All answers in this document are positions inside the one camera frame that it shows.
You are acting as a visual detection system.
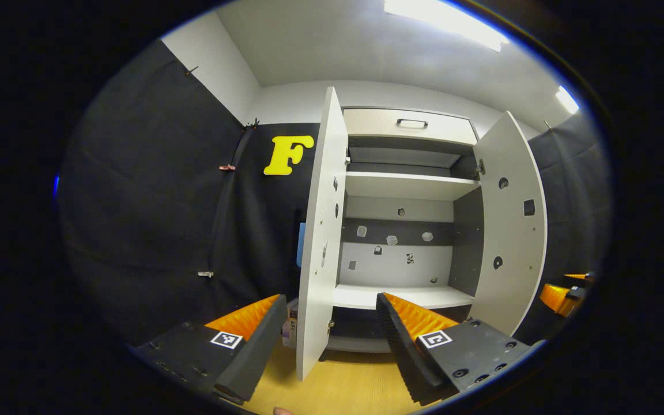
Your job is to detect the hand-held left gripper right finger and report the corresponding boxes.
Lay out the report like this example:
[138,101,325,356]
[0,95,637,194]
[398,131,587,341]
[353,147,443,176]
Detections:
[376,292,534,406]

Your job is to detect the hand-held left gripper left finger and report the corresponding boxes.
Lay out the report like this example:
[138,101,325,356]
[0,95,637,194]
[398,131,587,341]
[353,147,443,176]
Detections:
[130,294,288,405]

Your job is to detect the beige cabinet door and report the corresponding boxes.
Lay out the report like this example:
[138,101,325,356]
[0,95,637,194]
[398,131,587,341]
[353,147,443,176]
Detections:
[467,111,548,337]
[296,86,349,382]

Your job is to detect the beige double-door shoe cabinet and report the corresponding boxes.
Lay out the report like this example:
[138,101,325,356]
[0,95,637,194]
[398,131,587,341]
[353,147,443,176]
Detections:
[332,107,485,353]

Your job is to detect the white cabinet shelf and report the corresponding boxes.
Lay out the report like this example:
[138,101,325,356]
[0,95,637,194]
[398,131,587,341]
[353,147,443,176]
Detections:
[345,171,481,201]
[332,284,476,311]

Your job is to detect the beige cabinet drawer front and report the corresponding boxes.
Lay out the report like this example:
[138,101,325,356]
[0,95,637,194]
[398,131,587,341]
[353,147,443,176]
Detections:
[342,108,478,146]

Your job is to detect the small ceiling light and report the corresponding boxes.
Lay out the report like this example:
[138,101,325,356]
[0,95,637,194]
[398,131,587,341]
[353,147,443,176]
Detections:
[556,85,579,115]

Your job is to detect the black backdrop cloth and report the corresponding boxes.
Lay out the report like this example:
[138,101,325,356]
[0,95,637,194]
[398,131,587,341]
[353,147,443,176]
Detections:
[58,40,612,346]

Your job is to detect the long ceiling light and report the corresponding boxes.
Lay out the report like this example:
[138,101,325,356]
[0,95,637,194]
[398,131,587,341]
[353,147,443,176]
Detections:
[384,0,510,52]

